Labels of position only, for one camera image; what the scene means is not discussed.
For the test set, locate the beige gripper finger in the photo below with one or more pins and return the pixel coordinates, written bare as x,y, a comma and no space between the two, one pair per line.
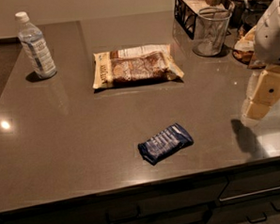
255,111

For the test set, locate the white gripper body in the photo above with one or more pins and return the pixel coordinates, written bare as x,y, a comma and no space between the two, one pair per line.
272,42

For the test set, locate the brown chip bag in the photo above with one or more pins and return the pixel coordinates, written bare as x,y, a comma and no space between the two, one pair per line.
143,64

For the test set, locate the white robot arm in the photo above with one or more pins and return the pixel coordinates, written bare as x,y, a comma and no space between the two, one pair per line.
267,40

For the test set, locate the blue rxbar wrapper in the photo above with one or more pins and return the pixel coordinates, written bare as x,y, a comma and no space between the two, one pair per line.
165,143

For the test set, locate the snack packet on plate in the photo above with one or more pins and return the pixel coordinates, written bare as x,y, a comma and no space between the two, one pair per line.
243,49

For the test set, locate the dark cabinet drawer front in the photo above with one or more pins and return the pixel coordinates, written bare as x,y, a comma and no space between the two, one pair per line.
251,184

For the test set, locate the clear plastic water bottle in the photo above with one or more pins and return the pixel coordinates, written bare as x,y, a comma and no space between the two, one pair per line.
35,46

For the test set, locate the wire mesh cup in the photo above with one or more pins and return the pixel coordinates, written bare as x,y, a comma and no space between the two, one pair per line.
210,30

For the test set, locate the black wire napkin holder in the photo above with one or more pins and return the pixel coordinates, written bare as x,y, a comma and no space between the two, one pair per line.
186,12

